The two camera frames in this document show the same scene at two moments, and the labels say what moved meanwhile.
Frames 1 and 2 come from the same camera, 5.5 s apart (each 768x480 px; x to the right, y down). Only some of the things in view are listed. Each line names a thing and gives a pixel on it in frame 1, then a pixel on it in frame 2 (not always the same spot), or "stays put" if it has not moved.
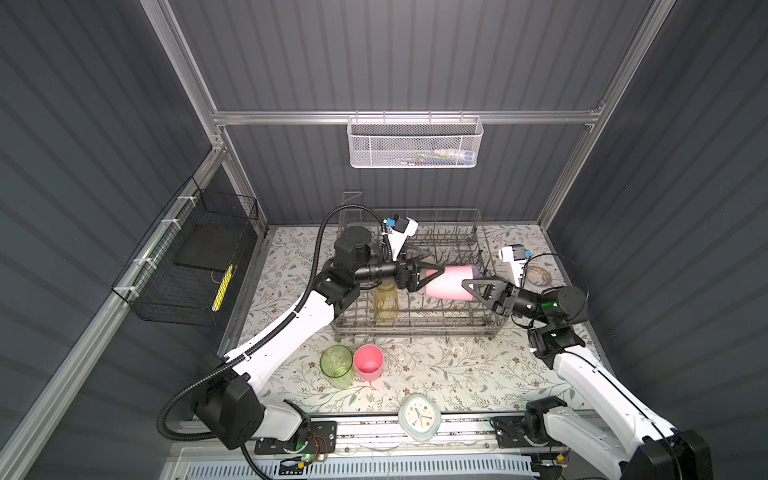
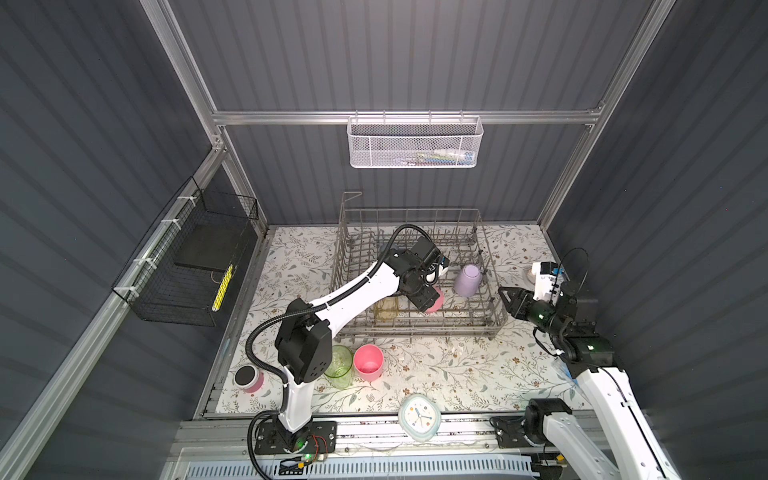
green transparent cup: [336, 362] stays put
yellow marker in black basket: [222, 288] stays put
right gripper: [499, 298] -> [512, 306]
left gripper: [409, 281] -> [425, 298]
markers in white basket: [440, 157] stays put
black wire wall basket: [183, 270] stays put
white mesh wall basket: [414, 142] stays put
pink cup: [369, 362] stays put
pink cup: [449, 284] -> [438, 304]
